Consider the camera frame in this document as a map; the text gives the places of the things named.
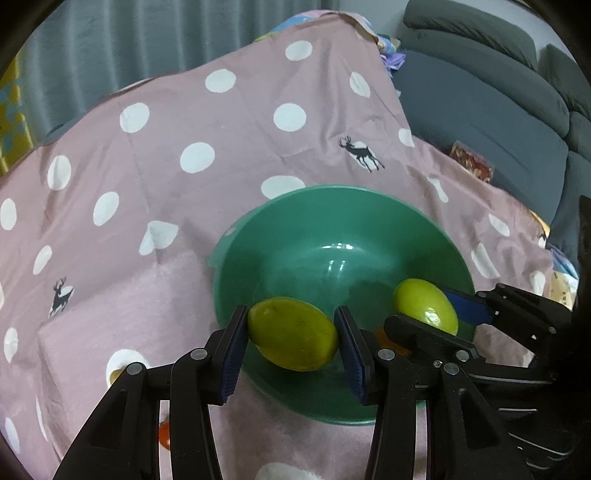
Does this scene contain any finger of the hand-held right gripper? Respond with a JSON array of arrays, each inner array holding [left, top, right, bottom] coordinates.
[[383, 315, 485, 370], [444, 283, 560, 343]]

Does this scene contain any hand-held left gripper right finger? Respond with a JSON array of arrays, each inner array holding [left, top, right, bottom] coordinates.
[[333, 305, 539, 480]]

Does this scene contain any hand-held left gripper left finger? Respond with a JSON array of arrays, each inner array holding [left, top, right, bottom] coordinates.
[[53, 305, 250, 480]]

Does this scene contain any yellow-green lemon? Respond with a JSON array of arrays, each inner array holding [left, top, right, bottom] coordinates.
[[247, 298, 341, 373], [392, 278, 459, 337]]

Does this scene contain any green plastic bowl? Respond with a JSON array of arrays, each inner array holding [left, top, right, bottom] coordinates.
[[207, 185, 477, 428]]

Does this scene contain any small orange tomato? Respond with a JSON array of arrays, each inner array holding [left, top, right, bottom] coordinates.
[[376, 328, 413, 359]]

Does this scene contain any folded pink dotted towel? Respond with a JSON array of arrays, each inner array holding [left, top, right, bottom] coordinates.
[[39, 251, 430, 480]]

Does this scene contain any small red tomato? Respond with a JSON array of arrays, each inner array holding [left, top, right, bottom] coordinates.
[[157, 408, 173, 451]]

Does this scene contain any red snack packet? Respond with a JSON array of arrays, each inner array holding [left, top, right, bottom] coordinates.
[[450, 140, 496, 184]]

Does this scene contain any pink polka dot blanket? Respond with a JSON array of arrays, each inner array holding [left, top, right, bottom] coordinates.
[[0, 9, 578, 480]]

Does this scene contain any grey sofa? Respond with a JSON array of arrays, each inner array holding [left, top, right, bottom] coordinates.
[[392, 0, 591, 259]]

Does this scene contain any yellow patterned curtain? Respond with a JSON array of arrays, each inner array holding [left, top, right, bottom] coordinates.
[[0, 55, 37, 172]]

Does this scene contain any grey curtain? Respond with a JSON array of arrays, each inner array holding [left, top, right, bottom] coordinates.
[[18, 0, 335, 139]]

